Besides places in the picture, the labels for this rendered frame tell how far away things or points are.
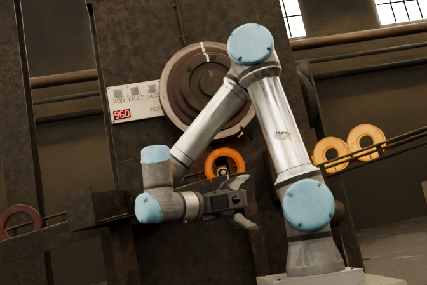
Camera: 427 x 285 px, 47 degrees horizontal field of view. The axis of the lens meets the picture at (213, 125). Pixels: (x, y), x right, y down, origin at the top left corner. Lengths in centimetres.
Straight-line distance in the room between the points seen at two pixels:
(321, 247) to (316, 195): 19
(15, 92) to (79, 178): 358
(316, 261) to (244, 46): 56
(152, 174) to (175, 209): 10
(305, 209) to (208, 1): 165
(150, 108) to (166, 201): 119
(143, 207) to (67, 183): 724
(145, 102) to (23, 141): 270
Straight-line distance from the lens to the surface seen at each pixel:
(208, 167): 220
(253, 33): 126
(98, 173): 838
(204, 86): 217
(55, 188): 846
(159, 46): 249
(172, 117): 222
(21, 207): 225
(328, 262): 129
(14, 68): 516
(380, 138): 212
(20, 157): 492
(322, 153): 217
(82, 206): 182
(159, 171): 123
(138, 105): 237
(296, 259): 130
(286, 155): 119
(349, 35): 882
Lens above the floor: 50
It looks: 12 degrees up
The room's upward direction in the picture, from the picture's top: 11 degrees counter-clockwise
